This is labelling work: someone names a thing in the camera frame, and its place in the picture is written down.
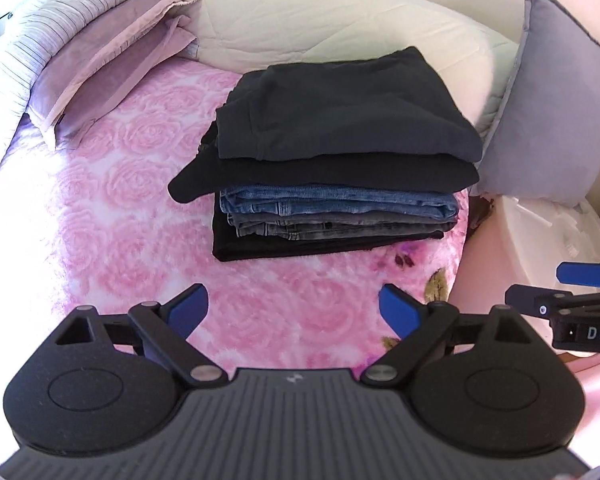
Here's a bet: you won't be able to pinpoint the grey cushion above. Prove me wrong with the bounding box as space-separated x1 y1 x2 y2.
472 0 600 207

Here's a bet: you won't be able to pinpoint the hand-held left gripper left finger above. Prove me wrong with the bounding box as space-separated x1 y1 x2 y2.
55 283 229 387

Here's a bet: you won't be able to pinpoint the pink rose-pattern blanket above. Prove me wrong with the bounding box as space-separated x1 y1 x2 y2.
0 57 473 376

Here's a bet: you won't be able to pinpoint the dark sweatshirt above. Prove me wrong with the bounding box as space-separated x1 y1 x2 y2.
215 46 483 163

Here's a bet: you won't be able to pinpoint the folded blue jeans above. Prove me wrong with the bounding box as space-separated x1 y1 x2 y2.
219 182 462 223

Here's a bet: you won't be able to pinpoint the striped lilac quilt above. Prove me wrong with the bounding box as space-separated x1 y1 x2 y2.
0 0 153 131

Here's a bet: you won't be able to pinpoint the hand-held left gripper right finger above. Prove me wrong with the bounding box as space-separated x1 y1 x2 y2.
359 283 535 387

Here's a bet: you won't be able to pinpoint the folded black trousers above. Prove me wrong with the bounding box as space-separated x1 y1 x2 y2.
212 195 446 262

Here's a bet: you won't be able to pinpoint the black folded garment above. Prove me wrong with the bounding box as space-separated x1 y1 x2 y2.
167 125 481 205

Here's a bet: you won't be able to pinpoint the folded grey jeans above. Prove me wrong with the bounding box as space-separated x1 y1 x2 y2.
227 210 458 241

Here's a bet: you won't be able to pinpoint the mauve pillow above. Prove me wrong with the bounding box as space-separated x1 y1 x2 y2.
55 15 201 148
27 0 203 128

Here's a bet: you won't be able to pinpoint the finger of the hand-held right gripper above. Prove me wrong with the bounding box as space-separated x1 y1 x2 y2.
505 284 600 319
555 259 600 290

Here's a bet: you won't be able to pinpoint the white box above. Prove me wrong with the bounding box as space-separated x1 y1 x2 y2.
457 195 600 358

